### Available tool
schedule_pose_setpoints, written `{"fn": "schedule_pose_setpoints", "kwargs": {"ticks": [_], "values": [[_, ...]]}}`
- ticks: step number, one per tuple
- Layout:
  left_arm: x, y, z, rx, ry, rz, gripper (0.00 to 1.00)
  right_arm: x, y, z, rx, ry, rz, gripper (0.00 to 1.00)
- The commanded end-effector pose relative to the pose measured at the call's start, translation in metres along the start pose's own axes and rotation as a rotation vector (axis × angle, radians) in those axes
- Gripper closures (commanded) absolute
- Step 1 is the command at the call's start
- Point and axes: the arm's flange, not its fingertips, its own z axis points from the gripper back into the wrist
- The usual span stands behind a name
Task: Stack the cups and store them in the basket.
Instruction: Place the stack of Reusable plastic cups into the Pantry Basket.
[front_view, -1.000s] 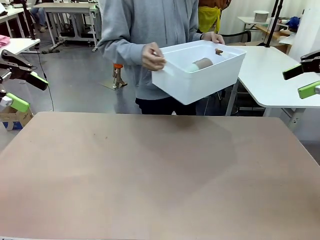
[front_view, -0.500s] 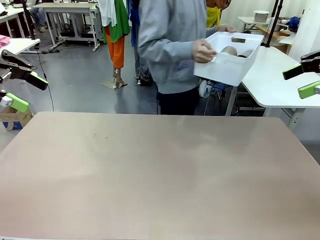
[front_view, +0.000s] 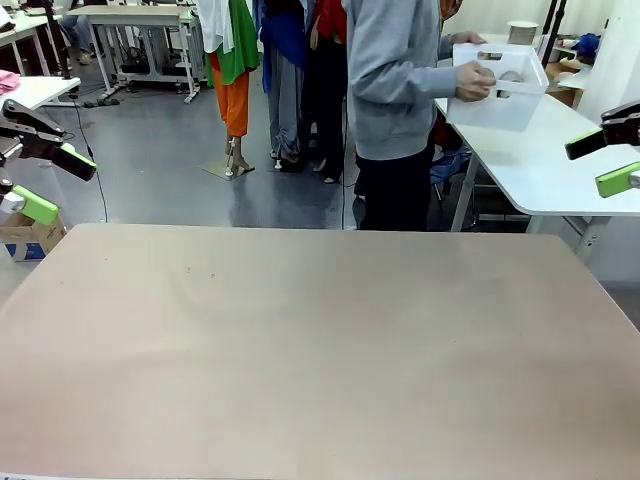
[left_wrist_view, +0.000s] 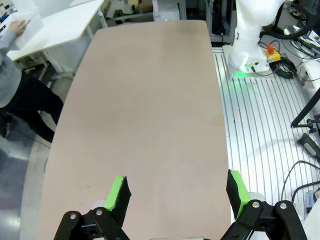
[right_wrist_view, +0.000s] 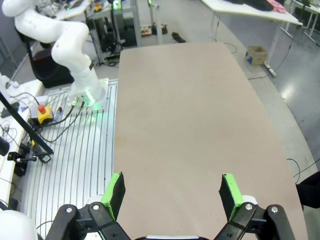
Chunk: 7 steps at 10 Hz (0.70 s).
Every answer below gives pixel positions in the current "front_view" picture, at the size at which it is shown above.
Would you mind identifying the cardboard box with blue print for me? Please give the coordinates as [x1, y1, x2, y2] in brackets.
[0, 212, 69, 262]

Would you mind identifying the person's right forearm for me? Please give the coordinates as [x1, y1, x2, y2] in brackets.
[389, 62, 461, 104]

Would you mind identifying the grey cylinder roll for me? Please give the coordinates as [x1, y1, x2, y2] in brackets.
[508, 20, 540, 46]

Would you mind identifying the white desk with pink cloth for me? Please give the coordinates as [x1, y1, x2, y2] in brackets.
[0, 75, 82, 112]

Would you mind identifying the black pole stand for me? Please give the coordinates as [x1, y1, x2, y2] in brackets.
[42, 0, 75, 81]

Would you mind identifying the mannequin in blue and grey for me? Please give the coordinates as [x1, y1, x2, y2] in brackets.
[258, 0, 310, 174]

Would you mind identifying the person's left hand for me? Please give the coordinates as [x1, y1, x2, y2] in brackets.
[449, 30, 487, 47]

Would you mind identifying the white plastic basket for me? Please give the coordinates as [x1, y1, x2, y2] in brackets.
[446, 43, 550, 132]

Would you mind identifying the white side table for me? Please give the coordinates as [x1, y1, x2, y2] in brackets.
[434, 92, 640, 261]

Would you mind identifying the black floor cable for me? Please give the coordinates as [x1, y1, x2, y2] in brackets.
[68, 93, 109, 224]

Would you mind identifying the mannequin in green and orange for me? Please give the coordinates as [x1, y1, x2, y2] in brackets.
[199, 0, 262, 181]

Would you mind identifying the grey metal workbench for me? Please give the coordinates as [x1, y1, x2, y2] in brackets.
[67, 4, 202, 105]

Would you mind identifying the person's right hand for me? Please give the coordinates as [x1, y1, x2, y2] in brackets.
[455, 60, 497, 103]

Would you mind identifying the black tripod stand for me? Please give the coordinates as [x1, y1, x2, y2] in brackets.
[538, 0, 567, 64]

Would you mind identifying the person in grey hoodie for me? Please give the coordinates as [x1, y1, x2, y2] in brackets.
[344, 0, 461, 232]

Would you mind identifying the blue cloth under table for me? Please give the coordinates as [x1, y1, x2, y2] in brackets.
[430, 144, 472, 187]

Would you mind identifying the blue cloth on shelf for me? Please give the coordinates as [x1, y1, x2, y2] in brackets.
[571, 33, 602, 57]

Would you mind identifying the seated person in background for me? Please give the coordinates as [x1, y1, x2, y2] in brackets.
[60, 13, 97, 66]

